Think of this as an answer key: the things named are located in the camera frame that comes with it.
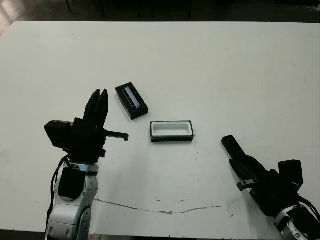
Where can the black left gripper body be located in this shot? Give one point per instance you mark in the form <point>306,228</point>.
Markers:
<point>85,142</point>

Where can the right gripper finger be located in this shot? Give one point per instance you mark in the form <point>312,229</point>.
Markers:
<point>241,171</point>
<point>255,167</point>

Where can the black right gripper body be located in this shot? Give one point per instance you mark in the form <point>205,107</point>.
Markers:
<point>272,195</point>

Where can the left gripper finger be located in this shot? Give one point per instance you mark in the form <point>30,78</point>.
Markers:
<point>102,111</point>
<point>90,108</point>

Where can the black camera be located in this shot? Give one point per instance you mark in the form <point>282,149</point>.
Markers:
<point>231,146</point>

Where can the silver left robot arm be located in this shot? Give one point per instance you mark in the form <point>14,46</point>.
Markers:
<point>70,212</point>

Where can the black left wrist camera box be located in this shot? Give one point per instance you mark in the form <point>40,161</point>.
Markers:
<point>58,133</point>

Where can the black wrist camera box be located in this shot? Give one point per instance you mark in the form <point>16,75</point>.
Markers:
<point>58,133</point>
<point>290,172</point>

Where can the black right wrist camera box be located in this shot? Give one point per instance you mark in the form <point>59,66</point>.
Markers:
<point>290,172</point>

